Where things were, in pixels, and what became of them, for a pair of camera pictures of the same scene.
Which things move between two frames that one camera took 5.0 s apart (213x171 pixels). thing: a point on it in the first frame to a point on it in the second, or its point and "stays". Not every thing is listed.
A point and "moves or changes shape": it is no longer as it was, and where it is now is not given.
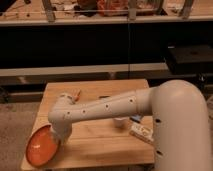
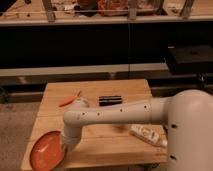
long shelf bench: (85, 12) stays
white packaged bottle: (143, 132) stays
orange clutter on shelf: (112, 7) stays
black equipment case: (189, 59) stays
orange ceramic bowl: (42, 146) moves or changes shape
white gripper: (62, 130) to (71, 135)
